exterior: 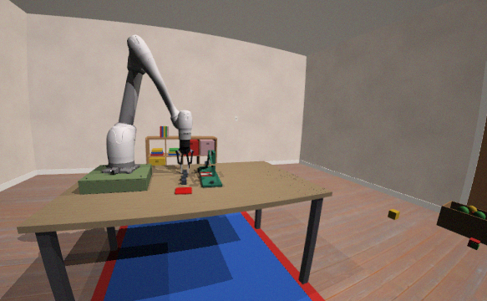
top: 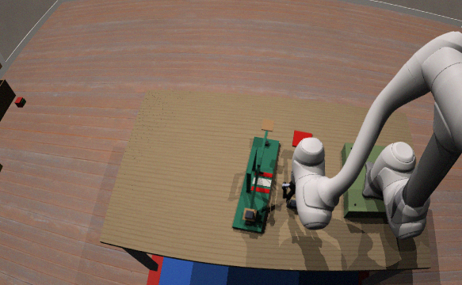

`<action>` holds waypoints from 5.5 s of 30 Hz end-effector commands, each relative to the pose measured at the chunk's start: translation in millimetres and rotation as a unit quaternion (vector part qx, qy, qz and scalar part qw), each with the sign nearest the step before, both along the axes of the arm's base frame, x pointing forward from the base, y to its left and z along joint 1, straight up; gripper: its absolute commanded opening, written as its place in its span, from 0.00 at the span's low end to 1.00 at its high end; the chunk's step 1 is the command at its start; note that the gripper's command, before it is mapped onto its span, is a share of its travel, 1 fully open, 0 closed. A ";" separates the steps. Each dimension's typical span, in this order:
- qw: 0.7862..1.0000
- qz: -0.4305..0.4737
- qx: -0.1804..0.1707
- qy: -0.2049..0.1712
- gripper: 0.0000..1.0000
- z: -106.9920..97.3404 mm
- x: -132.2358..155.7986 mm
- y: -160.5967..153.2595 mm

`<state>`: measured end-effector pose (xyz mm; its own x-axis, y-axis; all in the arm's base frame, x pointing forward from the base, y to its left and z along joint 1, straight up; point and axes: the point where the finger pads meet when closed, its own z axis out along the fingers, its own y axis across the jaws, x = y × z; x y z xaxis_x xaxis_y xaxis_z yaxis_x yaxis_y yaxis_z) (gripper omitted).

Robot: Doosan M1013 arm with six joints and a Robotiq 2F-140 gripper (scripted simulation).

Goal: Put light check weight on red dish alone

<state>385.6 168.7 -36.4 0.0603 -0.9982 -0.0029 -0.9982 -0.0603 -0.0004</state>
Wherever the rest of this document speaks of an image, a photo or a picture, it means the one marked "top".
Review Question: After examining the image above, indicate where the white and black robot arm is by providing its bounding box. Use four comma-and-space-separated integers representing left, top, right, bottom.
291, 32, 462, 240

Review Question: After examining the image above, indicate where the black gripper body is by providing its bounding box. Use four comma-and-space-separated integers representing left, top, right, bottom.
288, 180, 296, 191

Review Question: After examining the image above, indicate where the red flat square plate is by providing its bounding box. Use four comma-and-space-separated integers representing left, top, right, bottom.
292, 131, 312, 146

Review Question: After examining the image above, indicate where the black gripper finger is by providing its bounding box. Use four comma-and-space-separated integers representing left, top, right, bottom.
282, 182, 296, 207

